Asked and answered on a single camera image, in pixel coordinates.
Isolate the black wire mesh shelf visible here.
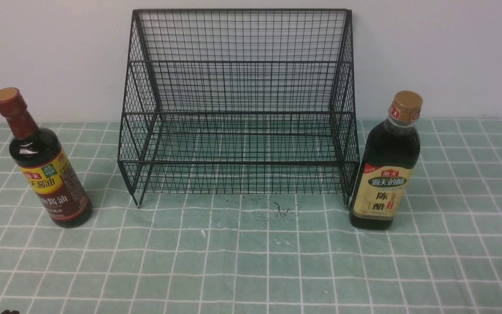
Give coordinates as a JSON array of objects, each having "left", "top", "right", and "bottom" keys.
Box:
[{"left": 117, "top": 8, "right": 360, "bottom": 205}]

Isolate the vinegar bottle gold cap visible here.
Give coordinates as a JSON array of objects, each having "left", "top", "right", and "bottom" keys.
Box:
[{"left": 349, "top": 91, "right": 424, "bottom": 230}]

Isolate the soy sauce bottle red cap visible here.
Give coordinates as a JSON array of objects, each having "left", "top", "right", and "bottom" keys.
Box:
[{"left": 0, "top": 88, "right": 92, "bottom": 228}]

